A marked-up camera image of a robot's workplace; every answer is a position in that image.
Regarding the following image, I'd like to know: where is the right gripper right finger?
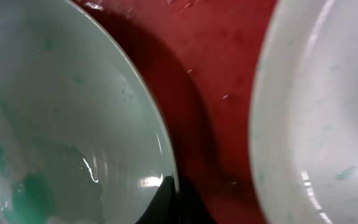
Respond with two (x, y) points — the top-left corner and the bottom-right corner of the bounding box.
(179, 177), (217, 224)

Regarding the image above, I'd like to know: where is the stained white plate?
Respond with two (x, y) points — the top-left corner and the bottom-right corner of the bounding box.
(0, 0), (179, 223)

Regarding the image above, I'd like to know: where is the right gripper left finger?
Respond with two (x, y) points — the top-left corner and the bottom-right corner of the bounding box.
(135, 176), (177, 224)

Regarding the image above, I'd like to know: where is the red plastic tray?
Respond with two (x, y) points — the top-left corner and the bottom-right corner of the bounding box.
(78, 0), (275, 223)

